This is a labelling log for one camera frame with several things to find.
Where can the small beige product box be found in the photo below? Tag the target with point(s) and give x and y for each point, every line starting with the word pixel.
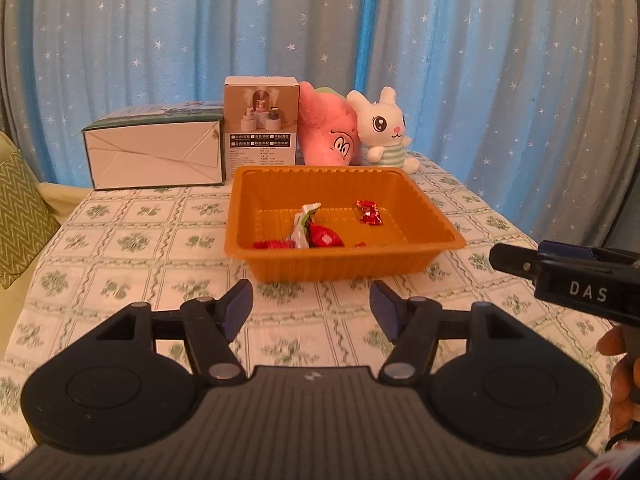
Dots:
pixel 260 110

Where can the orange plastic tray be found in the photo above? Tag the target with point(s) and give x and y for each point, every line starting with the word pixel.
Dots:
pixel 410 260

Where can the pink plush toy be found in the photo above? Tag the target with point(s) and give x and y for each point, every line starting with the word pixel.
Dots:
pixel 325 130

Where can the pale yellow sofa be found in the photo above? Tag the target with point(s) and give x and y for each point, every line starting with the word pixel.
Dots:
pixel 57 200

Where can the red square snack packet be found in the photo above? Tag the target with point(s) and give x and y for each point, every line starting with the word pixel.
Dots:
pixel 325 236

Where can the silver and green snack packet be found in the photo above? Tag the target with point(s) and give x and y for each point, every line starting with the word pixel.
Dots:
pixel 300 227

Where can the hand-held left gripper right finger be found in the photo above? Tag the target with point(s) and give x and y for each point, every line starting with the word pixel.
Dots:
pixel 387 307

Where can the blue star curtain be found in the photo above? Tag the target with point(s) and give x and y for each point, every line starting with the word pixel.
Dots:
pixel 150 35

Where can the white rabbit plush toy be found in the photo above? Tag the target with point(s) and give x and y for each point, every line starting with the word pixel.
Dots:
pixel 380 125

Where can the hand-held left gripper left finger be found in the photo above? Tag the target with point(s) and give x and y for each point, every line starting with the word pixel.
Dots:
pixel 235 307

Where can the person's right hand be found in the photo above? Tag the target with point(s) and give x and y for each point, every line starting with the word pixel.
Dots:
pixel 622 390

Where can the white and green cardboard box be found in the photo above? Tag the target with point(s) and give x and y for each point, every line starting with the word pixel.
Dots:
pixel 150 155

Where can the green zigzag cushion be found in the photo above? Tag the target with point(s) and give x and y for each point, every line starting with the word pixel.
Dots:
pixel 20 215

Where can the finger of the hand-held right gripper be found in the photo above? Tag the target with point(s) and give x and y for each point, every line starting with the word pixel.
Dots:
pixel 515 261
pixel 580 252

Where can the shiny red twisted candy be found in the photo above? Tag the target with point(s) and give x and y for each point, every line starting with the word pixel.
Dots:
pixel 369 212

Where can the red and white clothing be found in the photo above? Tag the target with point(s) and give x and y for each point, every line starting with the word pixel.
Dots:
pixel 610 467

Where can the floral checked tablecloth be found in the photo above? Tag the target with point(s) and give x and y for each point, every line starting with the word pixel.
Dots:
pixel 150 260

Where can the red and brown snack packet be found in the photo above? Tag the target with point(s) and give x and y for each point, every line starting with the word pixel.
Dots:
pixel 272 245

